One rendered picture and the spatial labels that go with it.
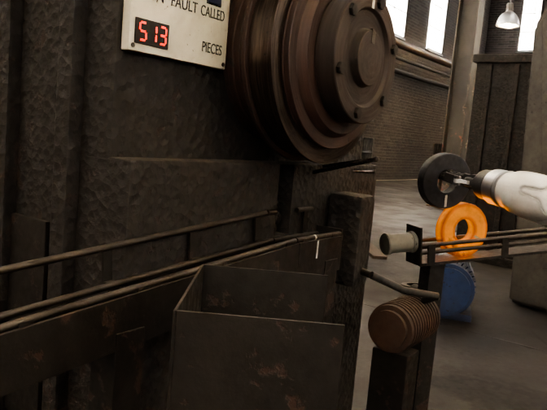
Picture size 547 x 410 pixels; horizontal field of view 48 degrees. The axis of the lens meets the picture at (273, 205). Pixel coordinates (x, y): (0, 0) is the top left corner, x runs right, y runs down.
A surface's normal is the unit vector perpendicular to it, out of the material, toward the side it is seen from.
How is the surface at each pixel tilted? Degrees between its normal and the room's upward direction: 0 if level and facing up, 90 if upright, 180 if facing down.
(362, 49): 90
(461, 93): 90
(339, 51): 90
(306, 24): 79
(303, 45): 89
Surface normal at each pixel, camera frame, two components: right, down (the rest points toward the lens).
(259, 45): -0.59, 0.10
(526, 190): -0.81, -0.28
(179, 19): 0.81, 0.14
